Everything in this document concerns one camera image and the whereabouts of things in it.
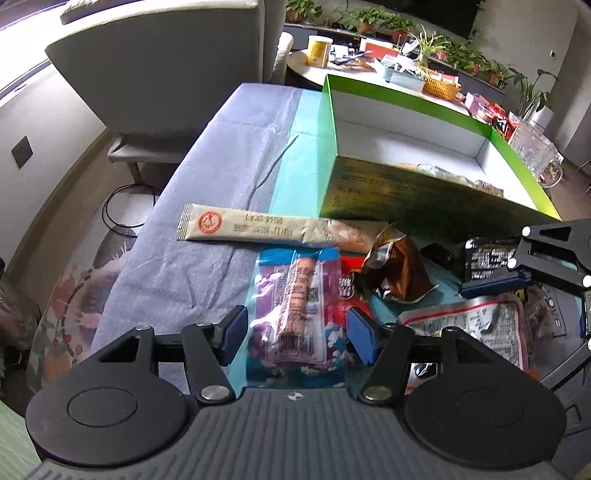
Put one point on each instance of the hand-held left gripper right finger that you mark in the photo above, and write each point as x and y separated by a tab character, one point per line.
362	334

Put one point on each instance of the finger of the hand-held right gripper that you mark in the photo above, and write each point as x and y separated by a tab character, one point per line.
489	284
568	369

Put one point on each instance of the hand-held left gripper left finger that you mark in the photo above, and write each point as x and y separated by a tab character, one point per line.
233	334

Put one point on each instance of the silver red-edged snack packet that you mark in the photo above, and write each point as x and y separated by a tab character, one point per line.
461	323

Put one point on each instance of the purple blue snack packet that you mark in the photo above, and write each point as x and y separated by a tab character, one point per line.
270	286

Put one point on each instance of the pink snack roll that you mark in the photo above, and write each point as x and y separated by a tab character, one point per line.
300	295

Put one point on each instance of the green cardboard box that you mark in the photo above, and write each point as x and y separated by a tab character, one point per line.
415	198

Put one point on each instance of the black white-print snack packet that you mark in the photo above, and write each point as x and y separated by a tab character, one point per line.
485	258

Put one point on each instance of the red snack packet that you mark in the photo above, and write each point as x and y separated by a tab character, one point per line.
347	307

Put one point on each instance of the small dark snack packet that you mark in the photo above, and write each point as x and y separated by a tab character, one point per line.
438	256

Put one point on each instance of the brown foil snack wrapper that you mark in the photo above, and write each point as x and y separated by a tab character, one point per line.
397	267

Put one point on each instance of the long beige snack packet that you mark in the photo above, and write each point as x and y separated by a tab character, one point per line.
258	226

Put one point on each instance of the pile of assorted snack packets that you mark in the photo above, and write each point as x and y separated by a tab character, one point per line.
443	173

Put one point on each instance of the glass pitcher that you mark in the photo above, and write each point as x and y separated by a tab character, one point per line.
533	147

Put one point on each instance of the floral rug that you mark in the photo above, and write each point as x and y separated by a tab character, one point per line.
69	314

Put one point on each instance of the heap of red packets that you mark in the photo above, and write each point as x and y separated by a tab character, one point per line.
491	117

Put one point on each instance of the blue-grey tablecloth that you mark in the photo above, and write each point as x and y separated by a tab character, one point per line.
207	161

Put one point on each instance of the teal table runner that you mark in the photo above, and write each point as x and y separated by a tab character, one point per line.
295	161

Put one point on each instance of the plant in white pot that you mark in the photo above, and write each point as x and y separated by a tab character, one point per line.
538	99

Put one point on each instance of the wicker basket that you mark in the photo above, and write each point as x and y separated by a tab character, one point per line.
441	86

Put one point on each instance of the light blue tray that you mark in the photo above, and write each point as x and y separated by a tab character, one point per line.
397	76

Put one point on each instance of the pale green cloth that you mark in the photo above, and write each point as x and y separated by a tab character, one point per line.
16	443

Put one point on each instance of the spider plant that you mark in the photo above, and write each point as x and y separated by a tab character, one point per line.
427	46

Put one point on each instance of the round white table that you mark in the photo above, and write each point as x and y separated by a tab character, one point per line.
323	76

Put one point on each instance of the grey fabric sofa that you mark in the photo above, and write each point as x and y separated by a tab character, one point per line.
161	69

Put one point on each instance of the black television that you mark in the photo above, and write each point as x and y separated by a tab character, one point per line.
429	14

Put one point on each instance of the yellow canister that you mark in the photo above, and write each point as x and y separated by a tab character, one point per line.
319	50

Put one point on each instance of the row of potted plants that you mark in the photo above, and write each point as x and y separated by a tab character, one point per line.
378	18

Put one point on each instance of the dark wall socket plate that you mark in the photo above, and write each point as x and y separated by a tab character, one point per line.
22	152

